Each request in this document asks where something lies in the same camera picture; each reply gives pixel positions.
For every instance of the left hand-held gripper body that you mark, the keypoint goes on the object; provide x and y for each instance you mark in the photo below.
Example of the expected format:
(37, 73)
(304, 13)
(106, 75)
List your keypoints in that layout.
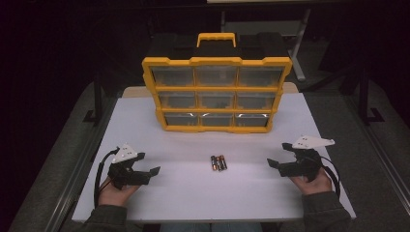
(127, 175)

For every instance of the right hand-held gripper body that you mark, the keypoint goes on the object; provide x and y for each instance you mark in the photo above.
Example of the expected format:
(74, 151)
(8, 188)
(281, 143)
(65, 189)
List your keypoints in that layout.
(306, 164)

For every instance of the black and copper battery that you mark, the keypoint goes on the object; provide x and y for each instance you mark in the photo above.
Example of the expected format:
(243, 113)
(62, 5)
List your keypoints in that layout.
(213, 163)
(218, 163)
(223, 162)

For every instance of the yellow organizer case with clear drawers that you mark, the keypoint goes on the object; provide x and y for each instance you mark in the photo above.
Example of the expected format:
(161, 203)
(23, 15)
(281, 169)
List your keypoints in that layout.
(214, 87)

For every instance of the person's left hand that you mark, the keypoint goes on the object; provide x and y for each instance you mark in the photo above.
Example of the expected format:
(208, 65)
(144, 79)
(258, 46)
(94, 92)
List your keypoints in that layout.
(112, 196)

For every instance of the person's right hand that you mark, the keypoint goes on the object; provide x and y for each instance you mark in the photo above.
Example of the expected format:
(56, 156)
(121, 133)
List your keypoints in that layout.
(317, 187)

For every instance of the black metal stand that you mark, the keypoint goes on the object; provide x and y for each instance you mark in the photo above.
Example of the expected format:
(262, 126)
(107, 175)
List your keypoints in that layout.
(364, 96)
(97, 103)

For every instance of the white metal stand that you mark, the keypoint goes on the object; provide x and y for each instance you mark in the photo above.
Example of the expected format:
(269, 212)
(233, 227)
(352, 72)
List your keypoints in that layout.
(299, 48)

